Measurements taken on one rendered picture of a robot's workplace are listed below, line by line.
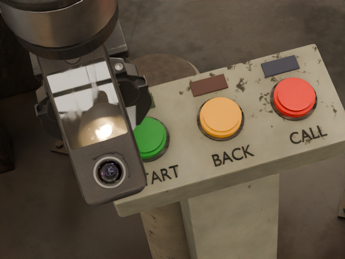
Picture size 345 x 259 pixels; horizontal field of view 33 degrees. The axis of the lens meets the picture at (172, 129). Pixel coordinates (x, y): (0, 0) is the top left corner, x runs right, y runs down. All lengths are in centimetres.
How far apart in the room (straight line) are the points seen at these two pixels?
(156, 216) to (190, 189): 31
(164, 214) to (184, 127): 31
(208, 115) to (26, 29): 26
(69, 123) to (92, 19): 8
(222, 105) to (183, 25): 110
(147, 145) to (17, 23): 24
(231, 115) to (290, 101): 6
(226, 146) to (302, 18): 112
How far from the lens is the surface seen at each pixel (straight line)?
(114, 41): 44
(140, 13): 173
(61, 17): 34
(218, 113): 57
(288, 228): 121
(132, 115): 50
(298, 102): 58
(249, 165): 56
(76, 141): 40
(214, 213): 63
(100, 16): 36
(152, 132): 56
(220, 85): 59
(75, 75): 40
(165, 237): 91
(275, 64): 61
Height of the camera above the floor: 102
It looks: 48 degrees down
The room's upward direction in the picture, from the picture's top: 10 degrees counter-clockwise
